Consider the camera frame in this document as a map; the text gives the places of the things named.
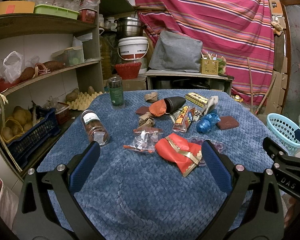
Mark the crumpled brown paper ball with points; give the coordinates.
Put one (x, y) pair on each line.
(146, 120)

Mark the stainless steel pot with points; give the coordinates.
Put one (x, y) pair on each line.
(129, 27)

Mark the striped pink red curtain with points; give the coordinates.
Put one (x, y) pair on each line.
(238, 30)

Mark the yellow utensil holder box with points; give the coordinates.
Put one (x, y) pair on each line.
(208, 65)

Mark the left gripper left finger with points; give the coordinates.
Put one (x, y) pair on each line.
(36, 217)

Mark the yellow rectangular box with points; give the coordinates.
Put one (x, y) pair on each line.
(197, 99)

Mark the yellow egg carton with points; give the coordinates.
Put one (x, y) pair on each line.
(83, 101)

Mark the green label glass jar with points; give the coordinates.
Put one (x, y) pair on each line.
(116, 92)

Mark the blue textured table cloth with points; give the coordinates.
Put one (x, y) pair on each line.
(139, 195)

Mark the silver patterned wrapper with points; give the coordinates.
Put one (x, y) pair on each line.
(197, 115)

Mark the grey crumpled wrapper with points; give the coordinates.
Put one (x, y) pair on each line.
(210, 105)

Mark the clear plastic container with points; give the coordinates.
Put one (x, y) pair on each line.
(69, 56)

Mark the wooden shelf unit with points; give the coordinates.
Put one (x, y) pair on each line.
(42, 35)

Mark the dark red scouring pad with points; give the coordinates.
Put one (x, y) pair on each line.
(142, 110)
(227, 122)

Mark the light blue laundry basket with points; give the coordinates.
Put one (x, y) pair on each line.
(284, 129)

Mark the blue crumpled plastic bag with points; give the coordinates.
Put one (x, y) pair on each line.
(205, 124)

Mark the orange yellow snack wrapper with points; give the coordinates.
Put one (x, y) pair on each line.
(184, 119)

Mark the low wooden side table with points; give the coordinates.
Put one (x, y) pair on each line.
(164, 79)

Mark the black cylindrical tube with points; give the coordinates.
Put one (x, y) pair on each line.
(174, 103)

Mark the orange cloth pouch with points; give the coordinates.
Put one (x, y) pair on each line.
(158, 108)

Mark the yellow cardboard box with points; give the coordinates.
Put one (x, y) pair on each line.
(16, 7)

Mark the grey fabric cover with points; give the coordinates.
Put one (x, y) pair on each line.
(175, 52)

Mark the clear plastic wrapper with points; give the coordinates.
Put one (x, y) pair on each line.
(145, 139)

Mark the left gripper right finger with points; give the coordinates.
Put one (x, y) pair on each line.
(252, 208)

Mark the dark blue plastic crate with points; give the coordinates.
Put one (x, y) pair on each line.
(23, 148)

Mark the green leafy vegetables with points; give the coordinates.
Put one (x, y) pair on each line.
(221, 65)

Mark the crumpled brown cardboard piece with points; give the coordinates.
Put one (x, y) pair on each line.
(151, 97)

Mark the white plastic bucket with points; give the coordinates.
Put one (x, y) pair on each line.
(134, 50)

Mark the red gold fabric pouch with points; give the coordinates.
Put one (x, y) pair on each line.
(176, 149)

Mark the white plastic bag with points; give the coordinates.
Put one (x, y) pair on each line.
(13, 66)

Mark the white label spice jar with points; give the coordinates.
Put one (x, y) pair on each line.
(94, 128)

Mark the green plastic tray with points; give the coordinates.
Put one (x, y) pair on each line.
(55, 11)

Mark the red plastic basket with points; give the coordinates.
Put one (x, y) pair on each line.
(128, 70)

